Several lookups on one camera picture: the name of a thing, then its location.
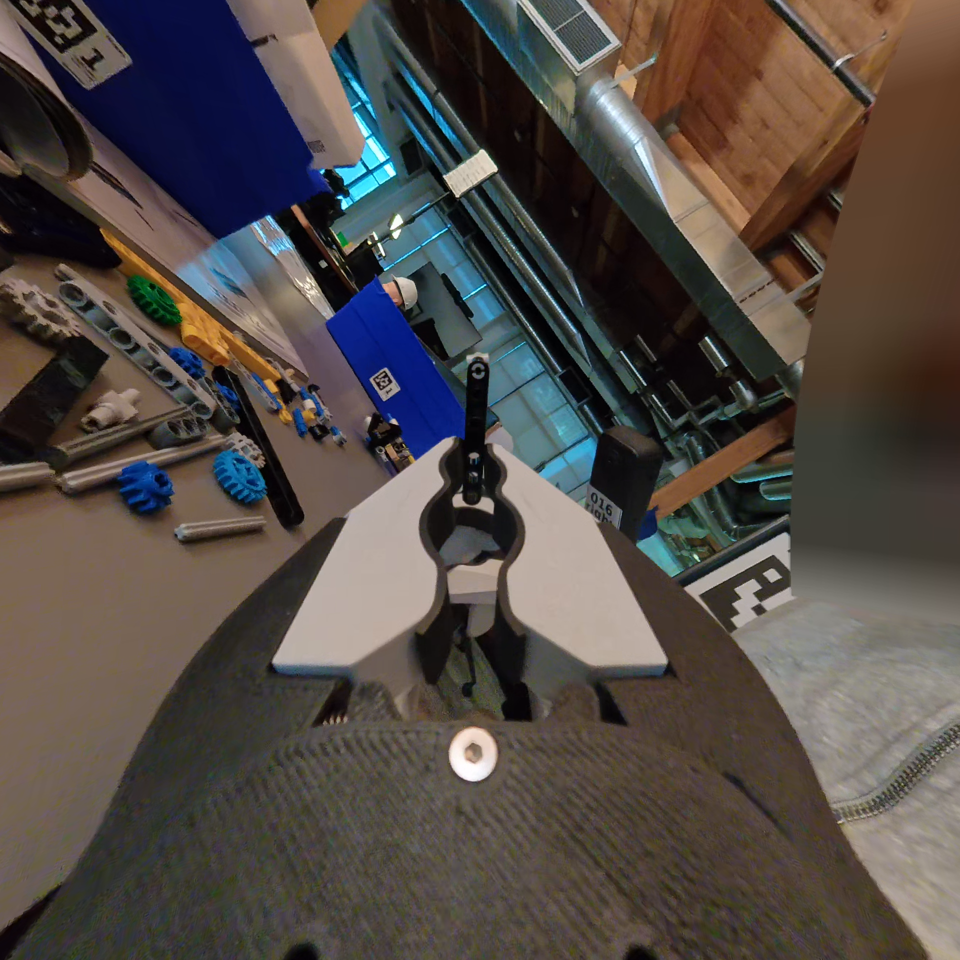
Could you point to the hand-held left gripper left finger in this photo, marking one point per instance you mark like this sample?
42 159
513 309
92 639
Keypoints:
352 600

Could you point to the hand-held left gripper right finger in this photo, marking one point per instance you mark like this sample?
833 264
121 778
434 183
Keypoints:
577 600

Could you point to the black lego beam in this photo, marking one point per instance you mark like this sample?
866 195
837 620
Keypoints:
477 435

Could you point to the black and yellow lego assembly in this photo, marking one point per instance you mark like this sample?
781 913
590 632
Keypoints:
390 442

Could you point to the cluster of small lego pieces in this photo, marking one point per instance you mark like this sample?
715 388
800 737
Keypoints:
315 416

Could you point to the shiny metal pipes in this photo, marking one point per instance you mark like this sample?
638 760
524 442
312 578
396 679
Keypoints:
720 495

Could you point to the grey axle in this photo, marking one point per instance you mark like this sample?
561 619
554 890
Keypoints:
26 476
135 472
112 439
221 529

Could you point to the blue gear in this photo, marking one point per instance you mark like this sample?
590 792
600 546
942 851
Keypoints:
226 397
240 476
186 362
145 487

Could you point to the long black beam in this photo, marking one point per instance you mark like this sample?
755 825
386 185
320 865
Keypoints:
262 457

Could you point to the framed marker sign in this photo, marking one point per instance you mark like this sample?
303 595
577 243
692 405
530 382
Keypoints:
750 592

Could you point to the white gear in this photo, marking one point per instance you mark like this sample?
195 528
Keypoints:
244 448

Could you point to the grey zip hoodie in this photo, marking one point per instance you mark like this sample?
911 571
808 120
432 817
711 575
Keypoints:
847 712

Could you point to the white cross connector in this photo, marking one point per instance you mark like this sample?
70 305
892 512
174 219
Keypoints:
111 409

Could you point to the long yellow beam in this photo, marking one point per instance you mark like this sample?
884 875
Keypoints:
202 330

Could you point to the hanging ceiling light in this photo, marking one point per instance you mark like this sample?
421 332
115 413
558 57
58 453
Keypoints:
469 172

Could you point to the long grey beam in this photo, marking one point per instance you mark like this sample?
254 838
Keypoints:
127 337

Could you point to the green gear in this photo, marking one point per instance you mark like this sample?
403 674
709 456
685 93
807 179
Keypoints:
154 300

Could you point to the large black block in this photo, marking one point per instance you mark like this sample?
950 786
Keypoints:
45 397

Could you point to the grey gear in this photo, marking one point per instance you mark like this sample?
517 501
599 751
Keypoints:
34 307

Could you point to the pile of black parts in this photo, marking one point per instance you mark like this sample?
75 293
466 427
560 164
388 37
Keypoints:
52 225

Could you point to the large blue storage bin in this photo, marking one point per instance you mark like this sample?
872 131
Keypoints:
187 112

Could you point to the white cardboard box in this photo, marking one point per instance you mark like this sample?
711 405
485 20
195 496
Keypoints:
300 67

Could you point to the grey round roll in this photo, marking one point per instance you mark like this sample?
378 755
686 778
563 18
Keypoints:
37 120

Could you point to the silver ventilation duct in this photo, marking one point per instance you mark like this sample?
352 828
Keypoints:
675 187

